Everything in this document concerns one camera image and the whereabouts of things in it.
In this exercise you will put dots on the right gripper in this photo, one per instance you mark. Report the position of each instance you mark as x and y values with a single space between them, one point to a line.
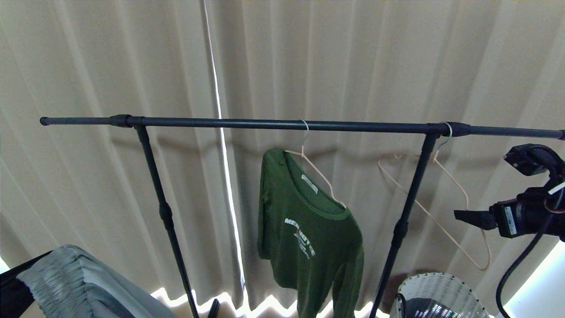
529 216

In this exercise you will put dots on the pink clothes hanger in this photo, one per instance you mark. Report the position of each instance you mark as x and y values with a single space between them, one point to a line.
450 177
322 179

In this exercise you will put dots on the green long-sleeved shirt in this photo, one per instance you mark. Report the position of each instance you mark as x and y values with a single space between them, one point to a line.
309 256

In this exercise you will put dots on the pale grey shorts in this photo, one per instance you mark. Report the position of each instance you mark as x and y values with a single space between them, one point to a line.
79 282

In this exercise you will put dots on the white laundry basket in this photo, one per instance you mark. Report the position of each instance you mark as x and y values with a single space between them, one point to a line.
441 287

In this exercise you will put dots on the black clothes rack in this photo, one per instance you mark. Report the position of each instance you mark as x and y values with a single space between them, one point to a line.
265 124

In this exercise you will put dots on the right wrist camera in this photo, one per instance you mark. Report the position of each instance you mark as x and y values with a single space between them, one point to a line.
529 159

